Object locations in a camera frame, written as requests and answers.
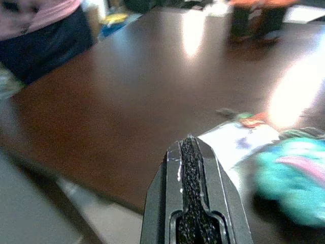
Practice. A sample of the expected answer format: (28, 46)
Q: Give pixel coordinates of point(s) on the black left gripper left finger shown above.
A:
(162, 198)

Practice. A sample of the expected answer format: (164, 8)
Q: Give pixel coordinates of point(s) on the white paper card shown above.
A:
(236, 145)

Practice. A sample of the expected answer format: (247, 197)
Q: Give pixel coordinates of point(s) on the orange and black battery pack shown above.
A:
(270, 21)

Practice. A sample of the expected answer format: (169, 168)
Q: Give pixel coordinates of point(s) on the green and orange key bunch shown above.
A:
(250, 120)

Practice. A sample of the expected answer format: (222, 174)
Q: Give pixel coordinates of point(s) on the blue plush monkey toy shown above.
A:
(292, 178)

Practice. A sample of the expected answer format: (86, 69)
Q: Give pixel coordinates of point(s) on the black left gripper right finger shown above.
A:
(223, 203)

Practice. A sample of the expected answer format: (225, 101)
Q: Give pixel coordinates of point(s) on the person in pink shirt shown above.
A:
(43, 48)

